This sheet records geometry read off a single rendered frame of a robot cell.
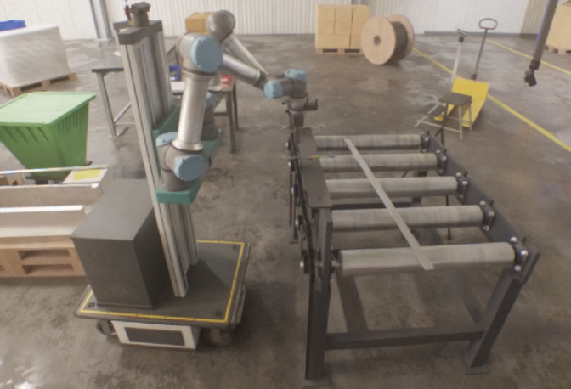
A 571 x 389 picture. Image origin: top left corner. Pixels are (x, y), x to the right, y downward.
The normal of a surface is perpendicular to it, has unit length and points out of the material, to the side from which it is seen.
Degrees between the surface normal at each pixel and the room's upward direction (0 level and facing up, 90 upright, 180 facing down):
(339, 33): 90
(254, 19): 90
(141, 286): 90
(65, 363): 0
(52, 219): 90
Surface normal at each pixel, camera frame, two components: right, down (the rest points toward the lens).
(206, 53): 0.61, 0.29
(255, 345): 0.00, -0.86
